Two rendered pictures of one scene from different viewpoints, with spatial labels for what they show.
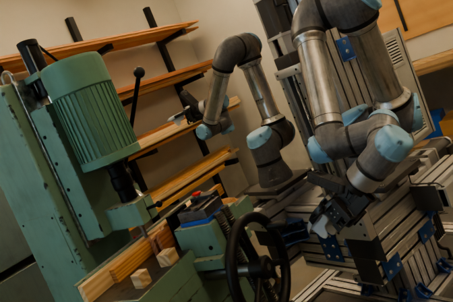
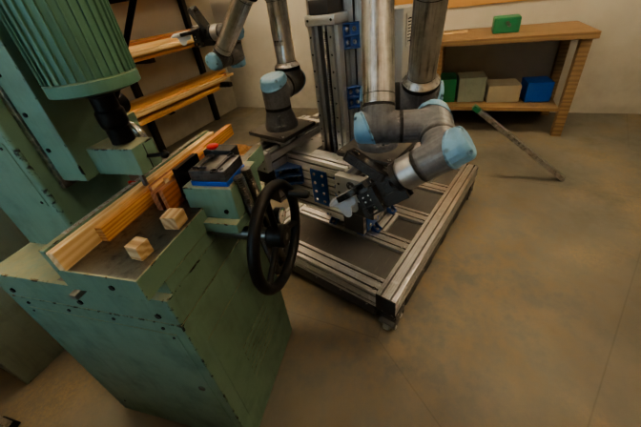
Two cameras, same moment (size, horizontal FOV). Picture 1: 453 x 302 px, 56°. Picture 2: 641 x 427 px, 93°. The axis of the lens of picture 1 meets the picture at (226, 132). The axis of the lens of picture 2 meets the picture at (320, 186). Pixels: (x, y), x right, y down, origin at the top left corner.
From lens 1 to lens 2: 0.46 m
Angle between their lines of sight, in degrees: 30
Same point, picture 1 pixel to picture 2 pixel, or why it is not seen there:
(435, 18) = not seen: hidden behind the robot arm
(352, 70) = not seen: hidden behind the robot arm
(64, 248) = (27, 186)
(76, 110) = not seen: outside the picture
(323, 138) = (375, 119)
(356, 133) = (411, 123)
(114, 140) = (97, 62)
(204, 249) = (218, 212)
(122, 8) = not seen: outside the picture
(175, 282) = (182, 248)
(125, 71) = not seen: outside the picture
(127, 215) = (119, 160)
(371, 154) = (433, 156)
